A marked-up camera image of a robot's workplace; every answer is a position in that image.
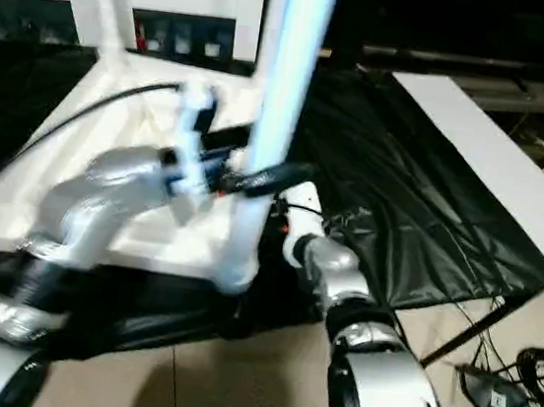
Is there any dark long shelf board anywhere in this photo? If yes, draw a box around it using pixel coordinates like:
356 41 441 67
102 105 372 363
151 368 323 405
359 40 544 102

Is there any black left wrist camera cable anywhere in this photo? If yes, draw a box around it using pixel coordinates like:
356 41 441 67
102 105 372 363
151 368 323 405
0 60 187 233

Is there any white plastic table top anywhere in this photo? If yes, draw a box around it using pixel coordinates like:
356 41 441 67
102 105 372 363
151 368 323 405
0 34 291 302

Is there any black work mat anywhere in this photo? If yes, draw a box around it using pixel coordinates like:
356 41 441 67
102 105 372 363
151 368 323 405
0 26 544 407

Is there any grey floor device with label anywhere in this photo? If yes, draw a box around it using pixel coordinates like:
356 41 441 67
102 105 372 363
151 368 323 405
453 363 536 407

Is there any dark thin rod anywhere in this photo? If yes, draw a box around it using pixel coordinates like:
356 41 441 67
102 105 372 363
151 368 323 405
418 286 520 378

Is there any white flat panel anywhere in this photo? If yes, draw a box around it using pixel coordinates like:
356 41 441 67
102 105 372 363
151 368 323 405
369 68 544 284

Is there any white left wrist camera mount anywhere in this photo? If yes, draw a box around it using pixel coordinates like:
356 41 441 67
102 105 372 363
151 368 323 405
163 80 224 230

